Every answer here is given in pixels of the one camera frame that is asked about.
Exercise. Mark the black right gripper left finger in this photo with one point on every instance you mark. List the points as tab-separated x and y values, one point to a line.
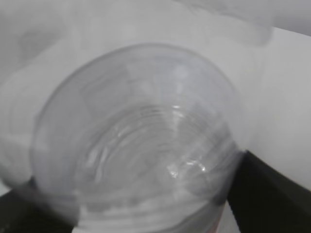
24	210

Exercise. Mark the clear water bottle red label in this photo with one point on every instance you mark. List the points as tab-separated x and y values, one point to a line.
144	139

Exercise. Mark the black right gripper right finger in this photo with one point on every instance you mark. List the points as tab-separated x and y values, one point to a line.
264	201

